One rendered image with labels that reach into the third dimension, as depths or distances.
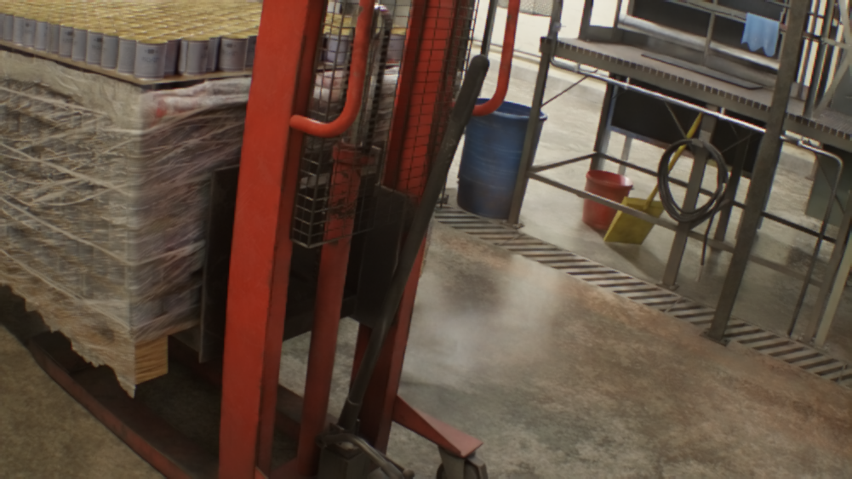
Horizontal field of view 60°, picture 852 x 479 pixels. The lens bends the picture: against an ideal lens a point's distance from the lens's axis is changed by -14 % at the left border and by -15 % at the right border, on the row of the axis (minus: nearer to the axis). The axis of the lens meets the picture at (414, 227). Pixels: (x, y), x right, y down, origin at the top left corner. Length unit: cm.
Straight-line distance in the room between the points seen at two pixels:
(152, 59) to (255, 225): 41
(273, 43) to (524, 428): 171
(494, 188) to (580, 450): 233
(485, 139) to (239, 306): 311
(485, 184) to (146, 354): 323
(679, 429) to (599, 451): 41
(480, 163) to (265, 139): 321
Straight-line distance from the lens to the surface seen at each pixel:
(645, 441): 302
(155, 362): 194
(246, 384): 192
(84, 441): 253
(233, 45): 187
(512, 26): 197
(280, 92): 167
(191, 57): 180
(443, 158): 176
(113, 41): 183
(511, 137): 476
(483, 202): 487
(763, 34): 419
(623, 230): 490
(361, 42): 153
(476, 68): 170
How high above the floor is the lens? 150
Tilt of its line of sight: 19 degrees down
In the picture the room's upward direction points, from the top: 10 degrees clockwise
